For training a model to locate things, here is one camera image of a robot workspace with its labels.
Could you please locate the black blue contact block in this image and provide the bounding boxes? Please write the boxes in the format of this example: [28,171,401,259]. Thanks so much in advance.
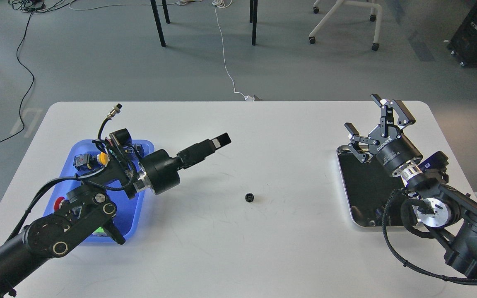
[73,154,95,171]

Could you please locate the white floor cable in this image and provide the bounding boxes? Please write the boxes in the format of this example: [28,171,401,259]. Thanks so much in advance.
[69,0,255,101]

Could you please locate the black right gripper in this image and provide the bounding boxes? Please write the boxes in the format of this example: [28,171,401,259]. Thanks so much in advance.
[344,93,423,177]

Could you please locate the white wheeled chair base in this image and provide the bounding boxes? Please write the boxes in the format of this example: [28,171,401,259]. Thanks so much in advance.
[308,0,383,51]

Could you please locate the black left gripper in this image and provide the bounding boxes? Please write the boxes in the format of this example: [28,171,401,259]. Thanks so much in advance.
[138,133,231,195]

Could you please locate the yellow push button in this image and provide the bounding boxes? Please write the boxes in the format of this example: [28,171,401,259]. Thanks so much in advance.
[96,151,109,166]

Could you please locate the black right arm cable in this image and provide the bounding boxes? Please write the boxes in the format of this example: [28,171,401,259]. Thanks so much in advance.
[382,190,477,289]

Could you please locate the red push button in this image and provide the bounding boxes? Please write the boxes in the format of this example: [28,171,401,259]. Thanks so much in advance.
[53,196,66,211]

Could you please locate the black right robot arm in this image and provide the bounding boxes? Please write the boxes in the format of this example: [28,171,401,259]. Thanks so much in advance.
[345,93,477,286]

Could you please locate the silver metal tray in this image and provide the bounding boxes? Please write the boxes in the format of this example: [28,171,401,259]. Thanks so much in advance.
[336,145,405,228]

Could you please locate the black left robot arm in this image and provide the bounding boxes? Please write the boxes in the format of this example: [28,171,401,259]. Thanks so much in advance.
[0,104,231,298]

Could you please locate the black table legs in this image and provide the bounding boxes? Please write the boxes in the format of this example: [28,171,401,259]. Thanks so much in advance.
[150,0,259,47]

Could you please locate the silver green indicator part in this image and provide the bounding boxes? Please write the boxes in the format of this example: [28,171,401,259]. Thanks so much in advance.
[92,227,109,237]

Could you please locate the black floor cable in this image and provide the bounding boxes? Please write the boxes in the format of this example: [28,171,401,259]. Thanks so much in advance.
[0,0,69,224]

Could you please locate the small black gear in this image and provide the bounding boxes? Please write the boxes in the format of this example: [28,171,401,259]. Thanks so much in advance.
[245,193,254,202]

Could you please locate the blue plastic tray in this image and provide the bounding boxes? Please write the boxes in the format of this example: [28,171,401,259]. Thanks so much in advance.
[39,139,154,243]

